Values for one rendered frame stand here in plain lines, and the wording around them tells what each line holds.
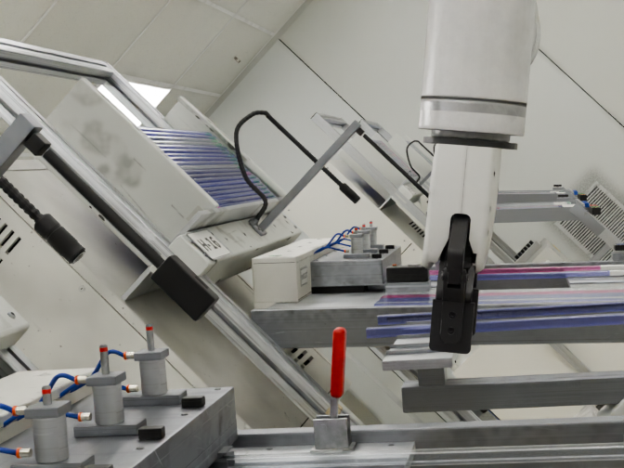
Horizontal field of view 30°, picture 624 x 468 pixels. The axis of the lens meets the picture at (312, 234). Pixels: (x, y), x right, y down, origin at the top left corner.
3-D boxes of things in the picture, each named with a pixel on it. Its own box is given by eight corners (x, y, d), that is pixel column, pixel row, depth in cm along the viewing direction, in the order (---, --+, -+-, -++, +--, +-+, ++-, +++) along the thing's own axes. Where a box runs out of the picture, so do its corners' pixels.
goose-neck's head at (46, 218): (89, 249, 96) (51, 211, 97) (82, 251, 94) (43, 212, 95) (76, 264, 96) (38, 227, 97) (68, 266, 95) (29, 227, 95)
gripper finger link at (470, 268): (444, 224, 92) (438, 291, 93) (439, 230, 88) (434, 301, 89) (480, 227, 92) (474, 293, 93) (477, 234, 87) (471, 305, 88)
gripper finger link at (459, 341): (436, 263, 90) (429, 348, 90) (433, 266, 87) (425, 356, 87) (477, 266, 89) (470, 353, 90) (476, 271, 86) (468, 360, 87)
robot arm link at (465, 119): (425, 101, 98) (422, 136, 98) (416, 96, 89) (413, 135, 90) (526, 108, 97) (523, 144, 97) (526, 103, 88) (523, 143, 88)
